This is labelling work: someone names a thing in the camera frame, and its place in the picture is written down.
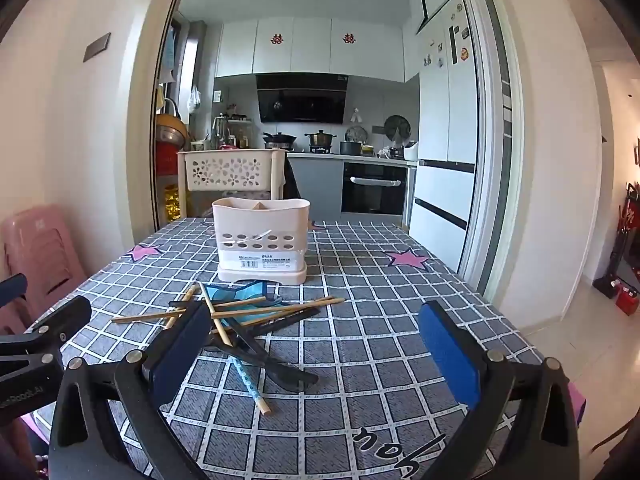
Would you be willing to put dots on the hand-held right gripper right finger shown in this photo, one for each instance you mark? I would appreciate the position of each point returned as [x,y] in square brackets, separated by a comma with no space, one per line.
[450,360]

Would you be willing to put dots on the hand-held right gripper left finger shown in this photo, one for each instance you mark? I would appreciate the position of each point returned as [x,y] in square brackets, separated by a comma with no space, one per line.
[177,360]

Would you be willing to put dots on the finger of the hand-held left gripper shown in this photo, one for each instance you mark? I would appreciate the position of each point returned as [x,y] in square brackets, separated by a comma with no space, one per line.
[70,312]
[12,287]

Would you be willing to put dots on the blue patterned chopstick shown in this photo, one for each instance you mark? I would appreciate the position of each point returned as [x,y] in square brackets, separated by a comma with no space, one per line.
[252,387]

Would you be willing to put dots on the cream plastic utensil holder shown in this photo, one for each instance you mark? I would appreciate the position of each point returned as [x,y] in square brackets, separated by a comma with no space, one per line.
[260,220]

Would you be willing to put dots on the pink plastic chair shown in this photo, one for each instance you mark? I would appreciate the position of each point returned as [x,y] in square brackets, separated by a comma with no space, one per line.
[35,250]

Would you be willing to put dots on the grey checked tablecloth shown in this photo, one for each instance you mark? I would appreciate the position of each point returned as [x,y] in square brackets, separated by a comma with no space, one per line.
[375,310]

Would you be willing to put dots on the gold foil bag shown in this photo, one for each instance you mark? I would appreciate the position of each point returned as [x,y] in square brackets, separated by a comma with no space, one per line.
[172,202]

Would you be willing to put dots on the black built-in oven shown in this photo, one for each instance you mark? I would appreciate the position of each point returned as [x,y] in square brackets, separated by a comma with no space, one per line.
[375,195]

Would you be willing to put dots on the red box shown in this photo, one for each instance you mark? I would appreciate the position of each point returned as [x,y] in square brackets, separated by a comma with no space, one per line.
[627,301]

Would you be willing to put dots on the cream basket cart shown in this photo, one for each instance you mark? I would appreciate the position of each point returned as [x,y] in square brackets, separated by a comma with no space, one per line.
[225,167]

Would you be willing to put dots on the steel basin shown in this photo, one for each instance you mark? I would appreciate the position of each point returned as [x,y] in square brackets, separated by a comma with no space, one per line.
[172,136]

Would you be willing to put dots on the white rice cooker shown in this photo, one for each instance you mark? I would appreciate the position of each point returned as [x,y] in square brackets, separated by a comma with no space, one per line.
[410,152]

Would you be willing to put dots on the black bag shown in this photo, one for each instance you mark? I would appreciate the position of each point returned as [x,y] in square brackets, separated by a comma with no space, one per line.
[292,180]

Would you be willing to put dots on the orange basin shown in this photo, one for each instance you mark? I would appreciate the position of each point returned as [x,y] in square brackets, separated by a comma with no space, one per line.
[170,122]

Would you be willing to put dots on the grey kitchen base cabinets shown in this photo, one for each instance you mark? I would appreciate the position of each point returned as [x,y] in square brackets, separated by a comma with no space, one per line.
[315,185]

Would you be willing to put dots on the black pot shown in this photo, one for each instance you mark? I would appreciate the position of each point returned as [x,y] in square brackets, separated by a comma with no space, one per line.
[350,148]

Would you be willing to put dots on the round black grill pan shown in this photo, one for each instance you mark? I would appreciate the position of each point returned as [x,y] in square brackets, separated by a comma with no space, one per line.
[397,127]

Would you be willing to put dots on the white spice shelf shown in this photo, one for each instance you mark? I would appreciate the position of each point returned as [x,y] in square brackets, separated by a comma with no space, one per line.
[241,127]

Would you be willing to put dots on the black wok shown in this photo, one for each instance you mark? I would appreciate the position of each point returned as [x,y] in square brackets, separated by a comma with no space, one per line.
[280,139]

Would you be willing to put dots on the round metal steamer rack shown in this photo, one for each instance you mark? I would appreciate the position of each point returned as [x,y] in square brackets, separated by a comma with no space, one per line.
[356,133]

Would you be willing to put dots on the hanging clear plastic bag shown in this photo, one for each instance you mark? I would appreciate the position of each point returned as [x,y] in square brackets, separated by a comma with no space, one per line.
[194,99]

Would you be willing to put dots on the white refrigerator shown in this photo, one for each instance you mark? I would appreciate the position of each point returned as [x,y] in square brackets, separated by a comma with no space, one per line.
[440,110]

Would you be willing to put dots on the brass cooking pot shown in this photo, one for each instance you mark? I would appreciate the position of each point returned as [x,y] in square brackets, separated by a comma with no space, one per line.
[318,139]

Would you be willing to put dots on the black range hood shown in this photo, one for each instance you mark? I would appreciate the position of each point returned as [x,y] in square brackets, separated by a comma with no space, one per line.
[300,100]

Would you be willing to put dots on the black fridge magnet strip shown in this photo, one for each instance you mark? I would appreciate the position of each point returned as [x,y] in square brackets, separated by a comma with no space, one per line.
[453,45]

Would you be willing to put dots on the sliding door frame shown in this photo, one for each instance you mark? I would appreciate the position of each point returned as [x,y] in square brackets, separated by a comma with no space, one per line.
[500,160]

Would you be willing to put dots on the grey wall switch panel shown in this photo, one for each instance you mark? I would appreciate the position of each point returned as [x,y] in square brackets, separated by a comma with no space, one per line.
[97,47]

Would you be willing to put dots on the white wall cabinets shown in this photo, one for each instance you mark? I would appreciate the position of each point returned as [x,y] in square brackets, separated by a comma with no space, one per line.
[310,50]

